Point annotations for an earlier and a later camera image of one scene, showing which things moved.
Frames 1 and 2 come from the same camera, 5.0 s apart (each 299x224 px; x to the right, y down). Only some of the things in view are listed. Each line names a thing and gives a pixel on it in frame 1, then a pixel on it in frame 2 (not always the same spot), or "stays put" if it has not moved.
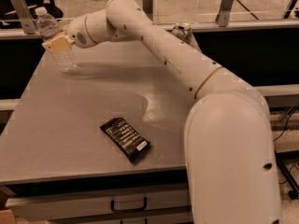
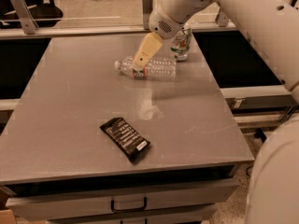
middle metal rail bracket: x=148 y=2 stays put
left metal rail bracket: x=29 y=23 stays put
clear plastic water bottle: x=49 y=27 -> x=161 y=67
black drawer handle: x=130 y=210 stays put
